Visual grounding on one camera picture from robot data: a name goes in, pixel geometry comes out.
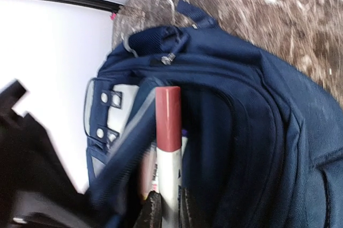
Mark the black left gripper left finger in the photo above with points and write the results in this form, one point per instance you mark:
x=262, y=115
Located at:
x=150, y=215

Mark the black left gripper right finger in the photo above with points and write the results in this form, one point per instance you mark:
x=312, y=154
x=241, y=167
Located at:
x=191, y=216

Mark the purple tip white marker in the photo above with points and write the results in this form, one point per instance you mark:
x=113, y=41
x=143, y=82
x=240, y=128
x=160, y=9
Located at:
x=184, y=139

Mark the red cap marker pen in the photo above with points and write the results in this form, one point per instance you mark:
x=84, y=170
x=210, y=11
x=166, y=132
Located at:
x=169, y=153

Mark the navy blue student backpack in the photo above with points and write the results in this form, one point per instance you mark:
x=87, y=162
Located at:
x=264, y=142

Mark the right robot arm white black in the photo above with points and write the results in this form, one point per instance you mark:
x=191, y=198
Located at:
x=35, y=189

